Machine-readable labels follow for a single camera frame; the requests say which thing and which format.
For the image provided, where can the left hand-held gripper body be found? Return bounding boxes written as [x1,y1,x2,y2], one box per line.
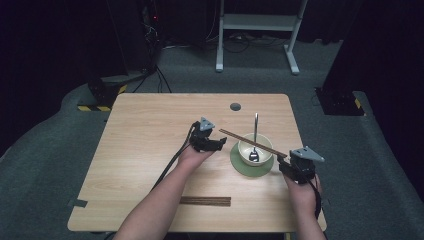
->
[189,116,224,153]

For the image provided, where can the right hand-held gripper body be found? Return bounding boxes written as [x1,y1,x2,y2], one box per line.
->
[282,145,326,185]

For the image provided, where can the cream ceramic bowl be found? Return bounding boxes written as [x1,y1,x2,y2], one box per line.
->
[237,132,275,167]

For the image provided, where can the brown wooden chopstick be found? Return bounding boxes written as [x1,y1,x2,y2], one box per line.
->
[218,128,289,158]

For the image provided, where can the metal spoon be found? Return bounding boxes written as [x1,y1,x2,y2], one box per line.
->
[248,112,261,163]

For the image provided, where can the green round plate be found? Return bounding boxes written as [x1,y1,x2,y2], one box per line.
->
[229,141,275,179]

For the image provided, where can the person's left hand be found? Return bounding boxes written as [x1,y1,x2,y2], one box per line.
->
[176,145,216,170]

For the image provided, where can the person's right hand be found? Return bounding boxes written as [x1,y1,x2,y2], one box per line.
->
[283,173,323,218]

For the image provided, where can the dark brown wooden strip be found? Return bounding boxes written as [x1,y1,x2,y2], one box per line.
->
[179,196,232,208]

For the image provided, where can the black stand base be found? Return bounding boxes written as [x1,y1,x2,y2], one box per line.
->
[314,86,365,117]

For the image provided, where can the black stand with striped base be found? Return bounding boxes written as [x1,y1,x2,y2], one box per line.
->
[76,73,129,113]

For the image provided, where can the dark computer tower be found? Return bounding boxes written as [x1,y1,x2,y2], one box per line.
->
[105,0,163,75]

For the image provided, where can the white metal stand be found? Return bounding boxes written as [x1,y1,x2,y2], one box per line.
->
[215,0,310,76]

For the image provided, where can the grey tape piece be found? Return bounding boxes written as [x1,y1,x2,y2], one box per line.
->
[67,198,89,209]

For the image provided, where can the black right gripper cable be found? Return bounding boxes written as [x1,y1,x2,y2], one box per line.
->
[307,178,324,220]

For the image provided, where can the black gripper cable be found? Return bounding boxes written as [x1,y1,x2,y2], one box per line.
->
[307,178,324,220]
[150,121,200,192]

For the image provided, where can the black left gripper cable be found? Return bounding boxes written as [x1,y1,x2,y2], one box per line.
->
[150,121,200,192]

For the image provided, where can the black floor cables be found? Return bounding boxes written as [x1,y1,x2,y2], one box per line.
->
[131,64,174,94]

